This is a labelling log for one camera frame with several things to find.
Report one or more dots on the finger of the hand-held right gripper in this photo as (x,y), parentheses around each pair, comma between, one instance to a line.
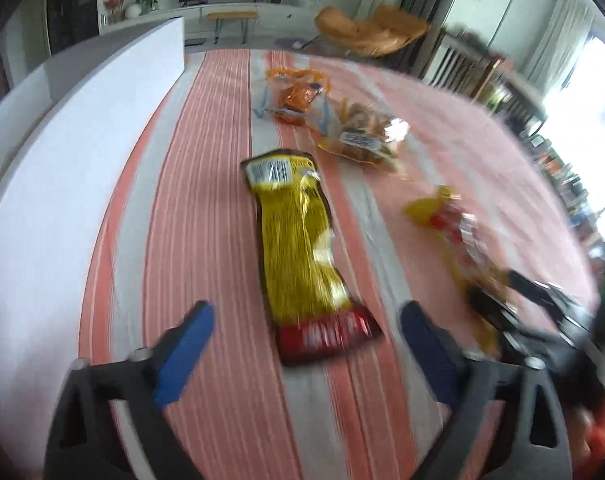
(532,287)
(487,305)

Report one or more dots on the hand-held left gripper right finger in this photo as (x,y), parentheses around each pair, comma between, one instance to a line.
(427,355)

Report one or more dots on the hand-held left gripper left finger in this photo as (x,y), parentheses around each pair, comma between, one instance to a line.
(187,355)

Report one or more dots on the yellow bag of snacks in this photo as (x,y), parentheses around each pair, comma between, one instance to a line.
(447,220)

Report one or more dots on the yellow foil bag red end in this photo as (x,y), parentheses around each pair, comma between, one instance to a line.
(297,240)

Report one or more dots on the clear bag of brown snacks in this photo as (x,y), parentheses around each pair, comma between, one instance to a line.
(362,130)

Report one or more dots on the orange snack bag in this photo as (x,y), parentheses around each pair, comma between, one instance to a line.
(295,95)

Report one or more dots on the cluttered wooden side table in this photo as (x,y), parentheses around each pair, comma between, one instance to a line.
(557,165)

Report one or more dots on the striped orange grey tablecloth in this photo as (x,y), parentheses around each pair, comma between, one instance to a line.
(207,185)

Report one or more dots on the bright window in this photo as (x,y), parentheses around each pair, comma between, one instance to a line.
(602,110)

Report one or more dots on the white board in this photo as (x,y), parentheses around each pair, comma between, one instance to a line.
(57,160)

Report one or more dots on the wooden dining chair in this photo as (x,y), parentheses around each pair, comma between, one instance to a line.
(452,65)

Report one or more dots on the white curtain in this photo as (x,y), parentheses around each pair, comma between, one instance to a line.
(557,35)

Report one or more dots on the orange lounge chair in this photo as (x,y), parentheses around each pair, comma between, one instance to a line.
(372,30)

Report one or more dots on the wooden bench with metal legs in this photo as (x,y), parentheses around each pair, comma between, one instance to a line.
(232,15)

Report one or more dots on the white round vase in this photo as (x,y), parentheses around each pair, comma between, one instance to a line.
(133,10)

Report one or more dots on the white low cabinet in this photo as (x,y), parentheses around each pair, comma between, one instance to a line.
(277,17)

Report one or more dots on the red flowers in vase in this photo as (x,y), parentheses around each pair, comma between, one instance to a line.
(115,2)

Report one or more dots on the dark tall cabinet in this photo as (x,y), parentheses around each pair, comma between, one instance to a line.
(72,5)

